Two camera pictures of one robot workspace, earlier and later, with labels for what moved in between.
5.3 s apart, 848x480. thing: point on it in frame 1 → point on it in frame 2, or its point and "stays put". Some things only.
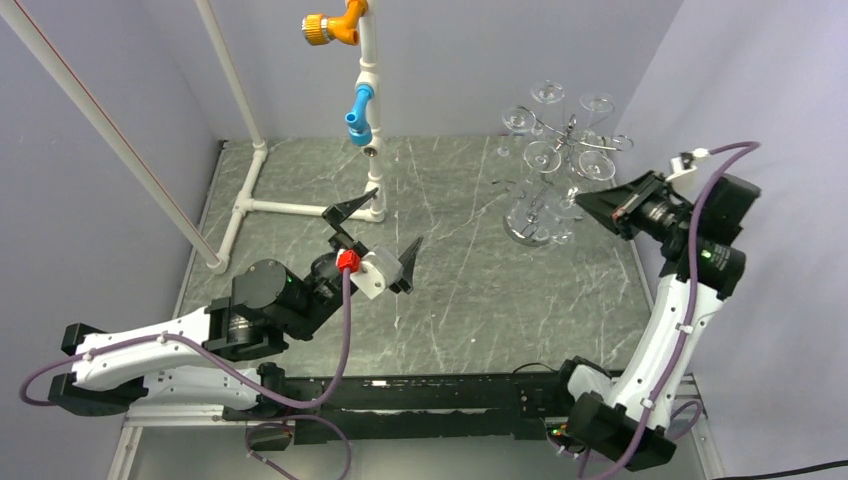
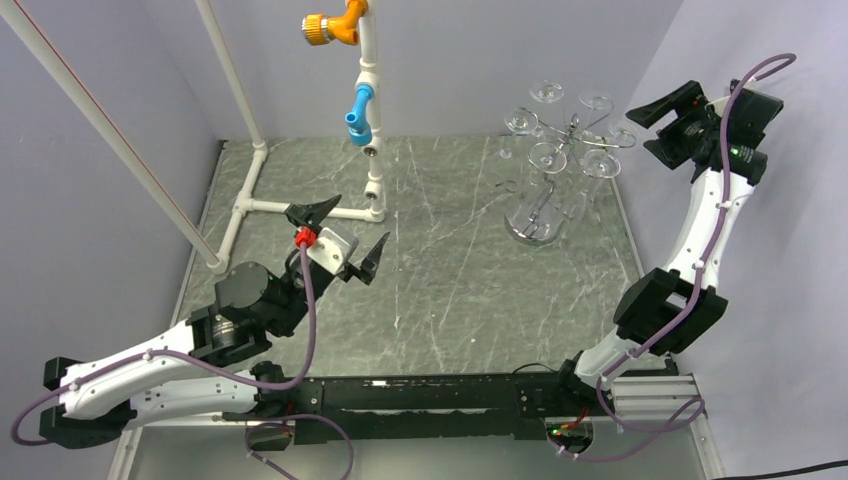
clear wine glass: [597, 165] stays put
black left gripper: [340, 213] → [369, 264]
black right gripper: [619, 207] → [669, 154]
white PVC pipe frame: [369, 79] stays put
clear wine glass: [515, 119] stays put
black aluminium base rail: [519, 405] stays put
